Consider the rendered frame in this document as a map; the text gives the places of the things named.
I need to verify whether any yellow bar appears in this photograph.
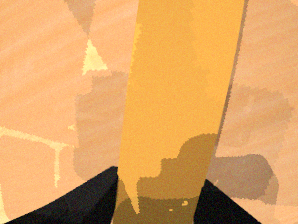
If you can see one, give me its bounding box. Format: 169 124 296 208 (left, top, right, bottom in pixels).
113 0 245 224

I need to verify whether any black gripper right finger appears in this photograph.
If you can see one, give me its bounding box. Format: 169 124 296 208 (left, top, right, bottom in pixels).
193 179 261 224

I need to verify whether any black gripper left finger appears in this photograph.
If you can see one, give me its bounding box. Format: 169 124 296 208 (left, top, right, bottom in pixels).
4 167 118 224

